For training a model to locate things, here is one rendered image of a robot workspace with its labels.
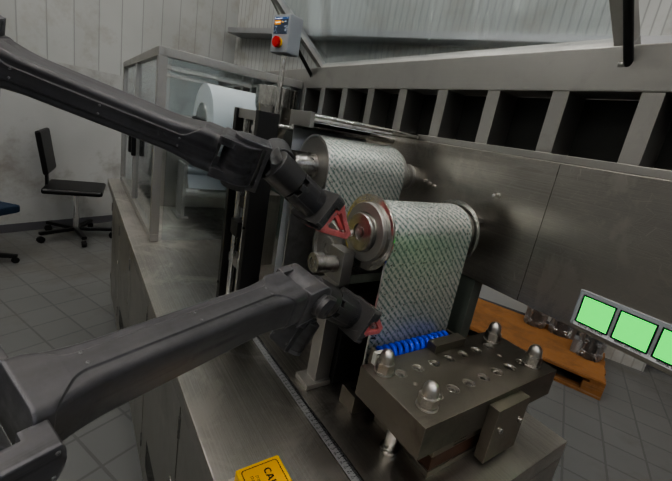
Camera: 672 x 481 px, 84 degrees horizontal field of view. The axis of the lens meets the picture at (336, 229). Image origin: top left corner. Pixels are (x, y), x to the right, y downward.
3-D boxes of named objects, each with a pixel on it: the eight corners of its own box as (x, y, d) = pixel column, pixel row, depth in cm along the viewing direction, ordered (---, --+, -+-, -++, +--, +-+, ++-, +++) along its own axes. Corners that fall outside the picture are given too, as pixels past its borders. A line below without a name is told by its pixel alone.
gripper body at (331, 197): (323, 231, 63) (294, 203, 59) (296, 217, 71) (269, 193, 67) (346, 201, 64) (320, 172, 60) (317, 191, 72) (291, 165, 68)
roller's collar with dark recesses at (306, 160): (281, 174, 90) (285, 147, 88) (303, 176, 93) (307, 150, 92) (294, 180, 85) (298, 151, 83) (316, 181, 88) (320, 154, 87)
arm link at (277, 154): (258, 178, 58) (285, 154, 57) (254, 162, 64) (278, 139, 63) (287, 206, 62) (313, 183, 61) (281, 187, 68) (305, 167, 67)
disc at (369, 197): (338, 253, 80) (352, 185, 76) (340, 252, 80) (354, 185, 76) (383, 283, 68) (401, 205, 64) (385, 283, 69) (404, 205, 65)
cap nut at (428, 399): (410, 400, 60) (416, 377, 59) (426, 395, 62) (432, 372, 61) (427, 416, 58) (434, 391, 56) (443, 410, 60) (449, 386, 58)
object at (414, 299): (364, 352, 74) (383, 265, 69) (443, 333, 87) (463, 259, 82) (366, 354, 73) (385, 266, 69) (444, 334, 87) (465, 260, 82)
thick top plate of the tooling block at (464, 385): (354, 393, 69) (360, 364, 67) (483, 351, 92) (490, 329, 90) (416, 461, 56) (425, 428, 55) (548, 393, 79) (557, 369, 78)
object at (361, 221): (373, 250, 68) (348, 253, 74) (381, 249, 69) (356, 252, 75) (369, 209, 68) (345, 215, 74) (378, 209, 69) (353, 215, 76)
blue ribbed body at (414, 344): (368, 358, 74) (372, 342, 73) (440, 339, 86) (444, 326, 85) (380, 369, 71) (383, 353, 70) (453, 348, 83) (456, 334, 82)
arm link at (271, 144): (219, 186, 58) (237, 135, 55) (218, 159, 68) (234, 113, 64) (290, 207, 63) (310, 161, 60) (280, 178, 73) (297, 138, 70)
